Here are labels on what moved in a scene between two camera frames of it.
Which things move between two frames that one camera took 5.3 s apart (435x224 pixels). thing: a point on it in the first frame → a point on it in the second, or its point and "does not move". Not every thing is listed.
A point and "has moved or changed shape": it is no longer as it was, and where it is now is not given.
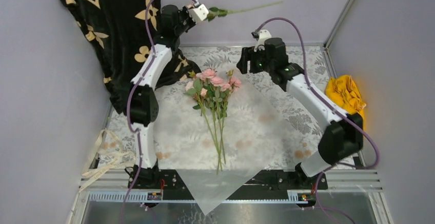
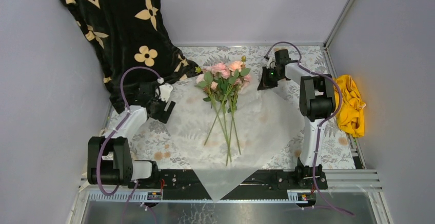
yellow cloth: x=343 y=92 does not move
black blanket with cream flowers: x=121 y=17 does not move
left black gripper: x=184 y=13 → x=163 y=116
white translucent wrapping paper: x=219 y=156 has moved or changed shape
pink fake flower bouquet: x=211 y=91 has moved or changed shape
